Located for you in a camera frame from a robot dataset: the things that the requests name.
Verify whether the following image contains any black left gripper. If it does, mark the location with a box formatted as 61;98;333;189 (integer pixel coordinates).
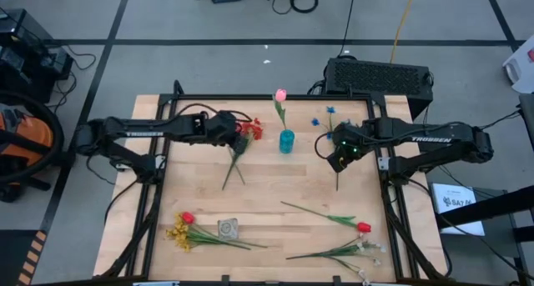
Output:
204;109;250;155

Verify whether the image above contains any red artificial flower bunch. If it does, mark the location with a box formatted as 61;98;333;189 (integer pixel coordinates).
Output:
221;117;264;191

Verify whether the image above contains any blue artificial flower bunch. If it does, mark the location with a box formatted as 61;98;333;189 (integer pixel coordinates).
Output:
310;105;354;192

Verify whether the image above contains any blue glass vase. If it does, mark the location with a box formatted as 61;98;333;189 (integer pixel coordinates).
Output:
278;128;296;155

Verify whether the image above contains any clear cut-glass vase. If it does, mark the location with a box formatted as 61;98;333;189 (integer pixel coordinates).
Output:
216;217;240;242

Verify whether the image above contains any yellow artificial flower bunch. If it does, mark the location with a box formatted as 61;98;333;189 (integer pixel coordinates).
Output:
165;213;268;253

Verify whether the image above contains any white artificial flower bunch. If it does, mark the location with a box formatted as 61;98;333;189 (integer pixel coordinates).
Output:
285;234;388;285

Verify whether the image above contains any black computer case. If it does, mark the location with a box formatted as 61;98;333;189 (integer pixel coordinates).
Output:
323;56;436;121

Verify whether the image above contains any white paper sheet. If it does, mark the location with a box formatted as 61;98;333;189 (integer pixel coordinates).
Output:
430;182;486;238

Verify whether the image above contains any black side table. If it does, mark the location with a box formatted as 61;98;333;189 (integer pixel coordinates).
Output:
433;93;534;286

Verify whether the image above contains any orange vacuum cleaner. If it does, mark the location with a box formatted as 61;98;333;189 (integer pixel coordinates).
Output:
0;89;67;203

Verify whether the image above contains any black equipment stack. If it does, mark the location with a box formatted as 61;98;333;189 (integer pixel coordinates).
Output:
0;8;75;104

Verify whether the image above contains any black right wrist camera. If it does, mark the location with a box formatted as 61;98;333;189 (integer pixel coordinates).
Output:
326;151;351;173

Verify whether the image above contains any black floor cable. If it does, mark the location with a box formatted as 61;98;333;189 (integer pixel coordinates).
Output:
337;0;359;58

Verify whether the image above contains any yellow cable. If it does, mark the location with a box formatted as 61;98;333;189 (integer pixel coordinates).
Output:
389;0;420;65

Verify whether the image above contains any coiled black cable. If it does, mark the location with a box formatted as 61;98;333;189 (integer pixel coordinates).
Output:
289;0;320;15

